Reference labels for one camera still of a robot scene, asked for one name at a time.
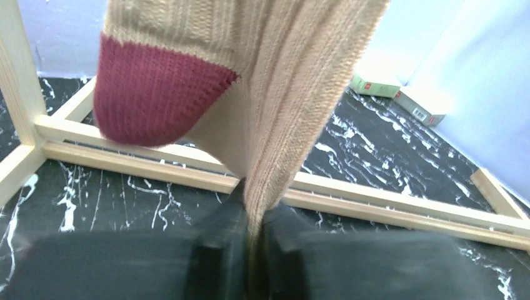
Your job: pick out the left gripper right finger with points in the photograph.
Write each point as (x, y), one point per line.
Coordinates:
(304, 263)

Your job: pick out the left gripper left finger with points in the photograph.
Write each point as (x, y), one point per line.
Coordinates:
(204, 262)

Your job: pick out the maroon beige sock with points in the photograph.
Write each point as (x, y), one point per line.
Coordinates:
(252, 83)

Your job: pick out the small white box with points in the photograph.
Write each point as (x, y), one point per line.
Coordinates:
(379, 84)

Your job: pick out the white power strip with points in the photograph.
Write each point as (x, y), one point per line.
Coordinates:
(427, 106)

